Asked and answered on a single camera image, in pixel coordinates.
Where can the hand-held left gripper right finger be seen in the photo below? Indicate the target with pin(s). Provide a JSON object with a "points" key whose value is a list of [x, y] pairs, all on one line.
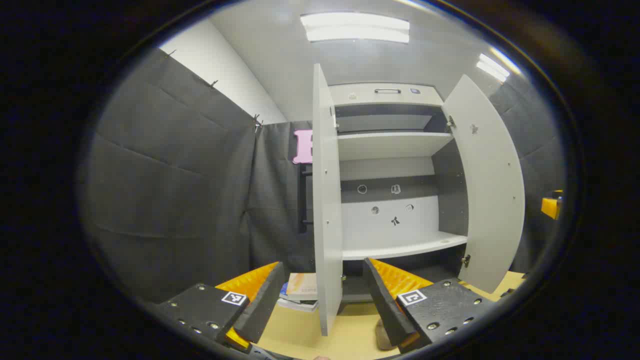
{"points": [[387, 310]]}

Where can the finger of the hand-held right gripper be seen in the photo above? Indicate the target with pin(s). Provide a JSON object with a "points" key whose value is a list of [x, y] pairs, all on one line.
{"points": [[551, 206]]}

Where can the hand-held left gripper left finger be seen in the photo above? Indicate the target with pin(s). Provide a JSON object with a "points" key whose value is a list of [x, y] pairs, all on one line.
{"points": [[262, 310]]}

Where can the brown fuzzy shoe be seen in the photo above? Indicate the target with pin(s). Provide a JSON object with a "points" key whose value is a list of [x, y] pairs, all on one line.
{"points": [[384, 336]]}

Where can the white cabinet door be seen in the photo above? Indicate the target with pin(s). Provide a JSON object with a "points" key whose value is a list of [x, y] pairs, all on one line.
{"points": [[327, 200], [490, 200]]}

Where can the white and grey shoe cabinet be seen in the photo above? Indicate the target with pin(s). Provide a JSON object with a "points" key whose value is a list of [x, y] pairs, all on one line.
{"points": [[390, 145]]}

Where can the white cabinet drawer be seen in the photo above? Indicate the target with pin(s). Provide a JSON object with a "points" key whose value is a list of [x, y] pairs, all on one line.
{"points": [[425, 95]]}

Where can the blue book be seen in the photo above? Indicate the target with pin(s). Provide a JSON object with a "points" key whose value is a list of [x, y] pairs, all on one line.
{"points": [[283, 291]]}

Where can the grey white book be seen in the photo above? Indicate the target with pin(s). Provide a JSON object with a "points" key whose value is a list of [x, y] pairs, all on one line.
{"points": [[300, 305]]}

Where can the black backdrop cloth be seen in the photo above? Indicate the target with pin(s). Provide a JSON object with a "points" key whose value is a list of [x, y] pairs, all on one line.
{"points": [[175, 190]]}

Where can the small ceiling light panel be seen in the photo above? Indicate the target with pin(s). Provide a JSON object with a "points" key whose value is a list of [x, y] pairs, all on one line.
{"points": [[492, 67]]}

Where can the large ceiling light panel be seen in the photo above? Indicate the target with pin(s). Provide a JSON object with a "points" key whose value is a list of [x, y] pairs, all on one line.
{"points": [[355, 27]]}

